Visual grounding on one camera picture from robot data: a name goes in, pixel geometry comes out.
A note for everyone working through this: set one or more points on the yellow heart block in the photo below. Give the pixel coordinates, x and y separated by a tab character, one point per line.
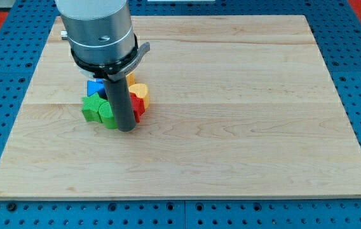
141	91

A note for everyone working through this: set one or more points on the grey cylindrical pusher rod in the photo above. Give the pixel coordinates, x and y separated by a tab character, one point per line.
118	96

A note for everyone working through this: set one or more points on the orange-yellow block behind rod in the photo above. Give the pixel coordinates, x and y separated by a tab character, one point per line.
130	78

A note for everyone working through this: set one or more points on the green star block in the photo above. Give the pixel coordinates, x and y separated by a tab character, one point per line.
90	107

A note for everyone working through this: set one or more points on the wooden board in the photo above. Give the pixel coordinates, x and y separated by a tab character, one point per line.
241	108

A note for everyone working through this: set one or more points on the blue block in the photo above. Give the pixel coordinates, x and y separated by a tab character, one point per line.
96	87

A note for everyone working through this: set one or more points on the green rounded block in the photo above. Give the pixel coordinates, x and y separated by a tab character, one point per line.
107	116

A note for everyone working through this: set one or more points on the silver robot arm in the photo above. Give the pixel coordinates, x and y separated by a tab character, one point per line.
103	43

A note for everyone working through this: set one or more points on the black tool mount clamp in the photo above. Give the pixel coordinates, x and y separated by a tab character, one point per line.
117	70

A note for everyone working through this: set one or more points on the small metal bolt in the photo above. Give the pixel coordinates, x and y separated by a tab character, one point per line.
63	35

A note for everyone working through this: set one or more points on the red block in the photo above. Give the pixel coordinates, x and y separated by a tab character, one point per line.
138	106

